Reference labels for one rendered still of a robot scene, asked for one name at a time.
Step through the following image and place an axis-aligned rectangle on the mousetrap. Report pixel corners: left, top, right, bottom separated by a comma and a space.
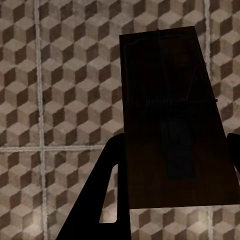
119, 26, 240, 209

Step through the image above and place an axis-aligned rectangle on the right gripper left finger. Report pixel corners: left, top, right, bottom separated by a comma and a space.
56, 133, 132, 240

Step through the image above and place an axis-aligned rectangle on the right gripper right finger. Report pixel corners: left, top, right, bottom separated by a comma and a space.
226, 133, 240, 173

